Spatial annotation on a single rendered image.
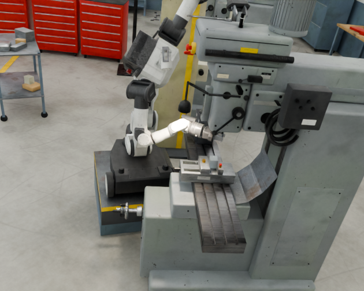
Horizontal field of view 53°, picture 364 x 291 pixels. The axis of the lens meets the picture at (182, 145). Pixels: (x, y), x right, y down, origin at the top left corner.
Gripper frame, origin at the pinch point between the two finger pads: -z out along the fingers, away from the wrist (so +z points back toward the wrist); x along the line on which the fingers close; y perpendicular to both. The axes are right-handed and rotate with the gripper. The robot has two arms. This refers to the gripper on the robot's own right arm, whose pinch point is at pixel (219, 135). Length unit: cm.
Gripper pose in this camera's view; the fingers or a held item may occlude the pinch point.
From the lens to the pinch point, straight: 224.7
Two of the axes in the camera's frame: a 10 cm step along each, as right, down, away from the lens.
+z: -9.3, -2.9, 2.4
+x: 3.5, -4.6, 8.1
